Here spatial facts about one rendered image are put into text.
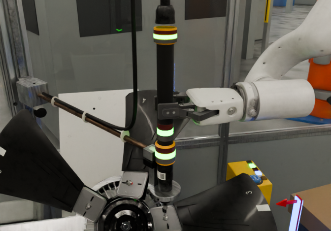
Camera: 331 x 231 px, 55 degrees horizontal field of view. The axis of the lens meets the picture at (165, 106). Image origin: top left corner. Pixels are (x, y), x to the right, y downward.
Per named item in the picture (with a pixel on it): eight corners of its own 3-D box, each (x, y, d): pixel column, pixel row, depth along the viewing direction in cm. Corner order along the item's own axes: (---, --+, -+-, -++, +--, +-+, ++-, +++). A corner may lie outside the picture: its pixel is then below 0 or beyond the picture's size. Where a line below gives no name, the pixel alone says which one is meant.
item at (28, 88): (17, 102, 112) (13, 79, 109) (37, 97, 117) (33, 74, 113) (31, 110, 105) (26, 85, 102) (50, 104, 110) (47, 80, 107)
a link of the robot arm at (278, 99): (242, 76, 72) (261, 87, 63) (294, 74, 74) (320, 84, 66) (239, 112, 75) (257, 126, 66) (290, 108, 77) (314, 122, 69)
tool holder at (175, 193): (137, 188, 74) (135, 151, 70) (158, 176, 78) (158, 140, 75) (165, 207, 68) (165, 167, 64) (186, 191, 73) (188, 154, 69)
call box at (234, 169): (224, 185, 123) (226, 161, 119) (249, 182, 125) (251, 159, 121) (242, 213, 109) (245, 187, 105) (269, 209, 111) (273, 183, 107)
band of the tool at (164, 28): (148, 43, 60) (148, 27, 59) (164, 40, 63) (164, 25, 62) (165, 46, 57) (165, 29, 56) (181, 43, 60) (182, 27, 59)
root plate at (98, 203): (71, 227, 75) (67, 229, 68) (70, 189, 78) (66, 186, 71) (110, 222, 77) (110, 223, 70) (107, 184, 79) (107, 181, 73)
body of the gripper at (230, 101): (249, 128, 65) (196, 132, 63) (230, 109, 74) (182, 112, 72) (253, 93, 62) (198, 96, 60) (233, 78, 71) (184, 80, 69)
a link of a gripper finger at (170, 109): (194, 122, 62) (160, 124, 61) (189, 115, 65) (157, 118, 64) (195, 107, 61) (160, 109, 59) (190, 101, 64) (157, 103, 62)
